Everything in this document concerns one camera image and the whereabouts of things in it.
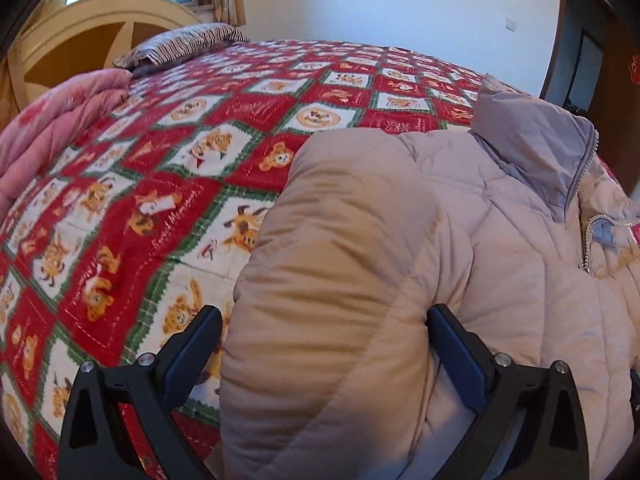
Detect pink folded quilt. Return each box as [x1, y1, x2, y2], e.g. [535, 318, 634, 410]
[1, 68, 132, 216]

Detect brown wooden door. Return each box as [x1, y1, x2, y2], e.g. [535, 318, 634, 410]
[540, 0, 639, 195]

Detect red patchwork cartoon bedspread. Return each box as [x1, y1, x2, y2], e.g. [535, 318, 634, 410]
[1, 40, 490, 479]

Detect cream wooden headboard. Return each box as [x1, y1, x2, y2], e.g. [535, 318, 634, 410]
[6, 0, 200, 110]

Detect red double happiness decoration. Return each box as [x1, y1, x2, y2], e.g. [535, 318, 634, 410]
[628, 54, 640, 86]

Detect beige quilted down coat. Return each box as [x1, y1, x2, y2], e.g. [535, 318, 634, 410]
[213, 77, 639, 479]

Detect striped pillow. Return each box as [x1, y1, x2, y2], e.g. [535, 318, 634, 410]
[113, 23, 248, 72]

